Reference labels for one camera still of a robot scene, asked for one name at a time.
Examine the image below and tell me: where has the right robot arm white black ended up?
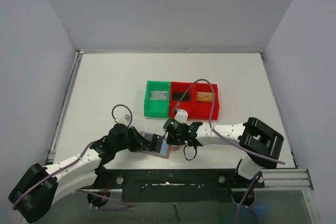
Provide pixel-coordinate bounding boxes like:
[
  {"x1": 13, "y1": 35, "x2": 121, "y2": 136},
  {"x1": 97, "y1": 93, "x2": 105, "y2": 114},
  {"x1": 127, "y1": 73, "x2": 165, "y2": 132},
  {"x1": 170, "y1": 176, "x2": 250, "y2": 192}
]
[{"x1": 163, "y1": 118, "x2": 285, "y2": 187}]

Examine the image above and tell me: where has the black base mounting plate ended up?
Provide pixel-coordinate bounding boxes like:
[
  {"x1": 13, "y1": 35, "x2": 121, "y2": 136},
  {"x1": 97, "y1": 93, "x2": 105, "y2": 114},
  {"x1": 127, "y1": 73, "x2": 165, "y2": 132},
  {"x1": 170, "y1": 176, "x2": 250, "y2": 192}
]
[{"x1": 85, "y1": 169, "x2": 251, "y2": 203}]

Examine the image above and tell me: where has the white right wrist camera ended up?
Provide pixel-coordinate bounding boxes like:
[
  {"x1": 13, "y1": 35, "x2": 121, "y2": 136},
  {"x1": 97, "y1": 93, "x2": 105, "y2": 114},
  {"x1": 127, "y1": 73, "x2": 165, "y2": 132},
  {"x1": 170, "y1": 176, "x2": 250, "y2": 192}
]
[{"x1": 173, "y1": 109, "x2": 188, "y2": 123}]

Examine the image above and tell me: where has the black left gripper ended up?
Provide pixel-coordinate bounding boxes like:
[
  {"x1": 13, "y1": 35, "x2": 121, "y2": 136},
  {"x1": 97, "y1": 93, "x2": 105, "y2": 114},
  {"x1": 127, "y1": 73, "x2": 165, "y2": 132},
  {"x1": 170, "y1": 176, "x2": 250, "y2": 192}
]
[{"x1": 114, "y1": 125, "x2": 151, "y2": 152}]

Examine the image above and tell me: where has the black card with chip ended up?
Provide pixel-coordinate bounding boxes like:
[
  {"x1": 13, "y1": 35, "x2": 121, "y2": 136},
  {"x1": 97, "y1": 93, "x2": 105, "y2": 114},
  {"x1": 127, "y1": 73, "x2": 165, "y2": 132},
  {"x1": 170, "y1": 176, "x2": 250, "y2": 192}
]
[{"x1": 152, "y1": 134, "x2": 163, "y2": 153}]

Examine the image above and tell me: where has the silver grey card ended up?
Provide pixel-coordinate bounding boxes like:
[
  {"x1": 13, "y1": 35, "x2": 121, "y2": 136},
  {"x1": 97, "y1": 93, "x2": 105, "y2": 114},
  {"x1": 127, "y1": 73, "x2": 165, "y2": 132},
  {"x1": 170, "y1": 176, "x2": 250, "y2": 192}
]
[{"x1": 150, "y1": 90, "x2": 168, "y2": 101}]

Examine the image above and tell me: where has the aluminium left rail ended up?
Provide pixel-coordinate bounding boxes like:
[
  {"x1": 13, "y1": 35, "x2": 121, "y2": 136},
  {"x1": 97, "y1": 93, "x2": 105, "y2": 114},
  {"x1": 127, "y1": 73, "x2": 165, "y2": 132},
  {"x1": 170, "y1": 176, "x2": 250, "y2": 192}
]
[{"x1": 45, "y1": 50, "x2": 83, "y2": 165}]

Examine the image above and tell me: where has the gold card with stripe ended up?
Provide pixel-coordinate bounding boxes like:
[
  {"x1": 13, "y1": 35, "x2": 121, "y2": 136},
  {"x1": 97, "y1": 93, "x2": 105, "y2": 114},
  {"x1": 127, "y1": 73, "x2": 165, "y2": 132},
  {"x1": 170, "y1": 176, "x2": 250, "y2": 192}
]
[{"x1": 196, "y1": 91, "x2": 213, "y2": 102}]

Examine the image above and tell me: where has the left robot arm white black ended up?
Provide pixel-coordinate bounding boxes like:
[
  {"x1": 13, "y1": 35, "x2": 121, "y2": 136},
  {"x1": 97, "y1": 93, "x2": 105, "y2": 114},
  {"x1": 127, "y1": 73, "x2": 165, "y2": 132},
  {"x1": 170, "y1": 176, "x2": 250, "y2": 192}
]
[{"x1": 8, "y1": 123, "x2": 152, "y2": 223}]

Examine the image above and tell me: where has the aluminium rail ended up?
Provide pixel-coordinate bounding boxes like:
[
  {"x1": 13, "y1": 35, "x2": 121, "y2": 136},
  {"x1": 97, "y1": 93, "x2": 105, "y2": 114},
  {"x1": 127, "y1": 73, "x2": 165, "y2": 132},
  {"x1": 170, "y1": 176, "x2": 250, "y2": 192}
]
[
  {"x1": 31, "y1": 168, "x2": 314, "y2": 193},
  {"x1": 45, "y1": 50, "x2": 83, "y2": 165}
]

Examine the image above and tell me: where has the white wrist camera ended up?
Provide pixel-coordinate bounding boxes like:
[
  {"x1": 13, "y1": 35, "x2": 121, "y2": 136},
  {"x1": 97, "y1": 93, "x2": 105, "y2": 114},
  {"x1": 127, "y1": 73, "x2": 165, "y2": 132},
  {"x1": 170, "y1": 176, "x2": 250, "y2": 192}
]
[
  {"x1": 173, "y1": 109, "x2": 188, "y2": 123},
  {"x1": 114, "y1": 114, "x2": 132, "y2": 127}
]

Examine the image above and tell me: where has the brown leather card holder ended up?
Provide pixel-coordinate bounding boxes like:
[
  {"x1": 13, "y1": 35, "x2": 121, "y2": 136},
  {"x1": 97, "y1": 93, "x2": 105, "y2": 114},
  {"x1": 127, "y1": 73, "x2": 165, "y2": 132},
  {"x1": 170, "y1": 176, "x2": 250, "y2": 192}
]
[{"x1": 140, "y1": 131, "x2": 179, "y2": 159}]

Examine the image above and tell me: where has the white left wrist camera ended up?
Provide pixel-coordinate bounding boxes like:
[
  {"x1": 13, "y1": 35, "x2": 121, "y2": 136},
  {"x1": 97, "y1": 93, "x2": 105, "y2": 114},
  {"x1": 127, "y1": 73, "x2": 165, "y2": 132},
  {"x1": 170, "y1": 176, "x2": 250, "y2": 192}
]
[{"x1": 114, "y1": 114, "x2": 132, "y2": 127}]

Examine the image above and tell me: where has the red plastic right bin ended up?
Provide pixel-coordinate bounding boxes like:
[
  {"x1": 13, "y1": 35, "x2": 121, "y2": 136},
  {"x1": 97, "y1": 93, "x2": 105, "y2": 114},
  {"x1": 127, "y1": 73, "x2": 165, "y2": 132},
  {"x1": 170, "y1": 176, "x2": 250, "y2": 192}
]
[{"x1": 192, "y1": 83, "x2": 220, "y2": 120}]

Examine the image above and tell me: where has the green plastic bin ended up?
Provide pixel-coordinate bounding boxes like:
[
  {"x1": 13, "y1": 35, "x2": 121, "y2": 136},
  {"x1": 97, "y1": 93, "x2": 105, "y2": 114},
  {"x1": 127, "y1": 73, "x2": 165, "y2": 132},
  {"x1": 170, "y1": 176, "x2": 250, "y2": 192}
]
[{"x1": 144, "y1": 80, "x2": 170, "y2": 118}]

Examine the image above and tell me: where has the aluminium front rail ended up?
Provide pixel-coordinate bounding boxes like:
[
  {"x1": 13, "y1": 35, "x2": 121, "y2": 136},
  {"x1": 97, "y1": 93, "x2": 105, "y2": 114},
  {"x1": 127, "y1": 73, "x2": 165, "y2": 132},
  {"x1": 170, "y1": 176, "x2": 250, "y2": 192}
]
[{"x1": 31, "y1": 168, "x2": 314, "y2": 193}]

